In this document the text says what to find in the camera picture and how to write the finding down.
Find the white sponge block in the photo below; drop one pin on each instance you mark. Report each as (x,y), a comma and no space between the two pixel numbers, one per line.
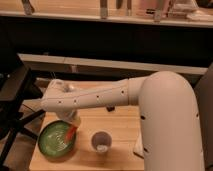
(138,148)

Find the black rectangular bar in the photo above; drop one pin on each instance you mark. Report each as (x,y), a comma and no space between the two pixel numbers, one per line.
(110,108)

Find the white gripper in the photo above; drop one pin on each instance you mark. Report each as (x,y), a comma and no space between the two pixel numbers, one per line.
(70,117)

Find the green ceramic bowl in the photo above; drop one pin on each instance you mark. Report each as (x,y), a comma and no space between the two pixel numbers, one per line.
(51,141)

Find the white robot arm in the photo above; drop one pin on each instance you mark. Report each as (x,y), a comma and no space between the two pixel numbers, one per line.
(171,133)

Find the black stand left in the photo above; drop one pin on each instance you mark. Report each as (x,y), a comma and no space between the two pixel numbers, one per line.
(16,85)

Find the white paper cup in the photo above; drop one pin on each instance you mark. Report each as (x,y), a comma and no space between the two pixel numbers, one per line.
(101,142)

